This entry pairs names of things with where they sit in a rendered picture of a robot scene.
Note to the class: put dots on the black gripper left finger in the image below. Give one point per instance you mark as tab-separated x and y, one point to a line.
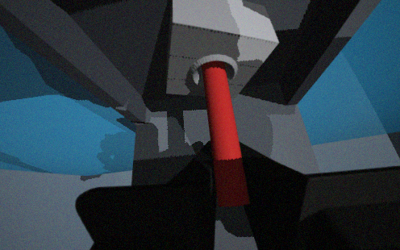
185	205

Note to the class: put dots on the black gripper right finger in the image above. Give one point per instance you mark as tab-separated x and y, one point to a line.
283	202

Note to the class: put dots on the red peg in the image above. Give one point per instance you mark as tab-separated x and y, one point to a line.
225	146

